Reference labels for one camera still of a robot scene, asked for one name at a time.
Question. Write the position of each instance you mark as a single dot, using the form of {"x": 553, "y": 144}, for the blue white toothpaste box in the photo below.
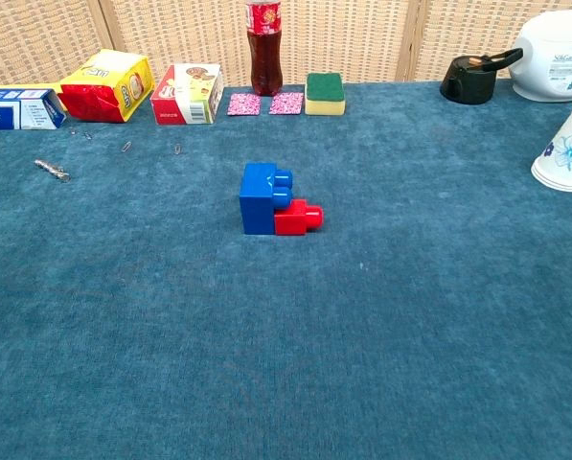
{"x": 22, "y": 110}

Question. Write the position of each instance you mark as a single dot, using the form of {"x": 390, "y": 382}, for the green yellow sponge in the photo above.
{"x": 325, "y": 91}

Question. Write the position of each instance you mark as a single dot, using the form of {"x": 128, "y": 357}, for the floral paper cup stack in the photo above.
{"x": 565, "y": 153}

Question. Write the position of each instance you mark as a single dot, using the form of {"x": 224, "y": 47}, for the yellow red snack package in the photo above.
{"x": 108, "y": 84}

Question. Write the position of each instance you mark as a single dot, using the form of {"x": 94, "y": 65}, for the blue tablecloth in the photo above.
{"x": 285, "y": 335}

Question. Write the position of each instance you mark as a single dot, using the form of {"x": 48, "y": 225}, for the blue building block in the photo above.
{"x": 257, "y": 206}

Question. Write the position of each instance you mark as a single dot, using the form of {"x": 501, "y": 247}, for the cola bottle red cap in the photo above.
{"x": 265, "y": 57}

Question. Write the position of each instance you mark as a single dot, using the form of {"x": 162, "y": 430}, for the red biscuit box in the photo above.
{"x": 185, "y": 98}

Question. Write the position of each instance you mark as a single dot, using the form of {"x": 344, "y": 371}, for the pink patterned coaster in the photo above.
{"x": 286, "y": 103}
{"x": 244, "y": 104}

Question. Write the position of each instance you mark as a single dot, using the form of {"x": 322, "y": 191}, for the red building block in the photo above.
{"x": 292, "y": 223}

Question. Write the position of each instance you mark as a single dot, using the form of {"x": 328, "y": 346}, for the white plastic container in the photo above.
{"x": 554, "y": 57}

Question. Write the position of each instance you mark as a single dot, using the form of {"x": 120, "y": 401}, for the woven folding screen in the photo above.
{"x": 362, "y": 38}

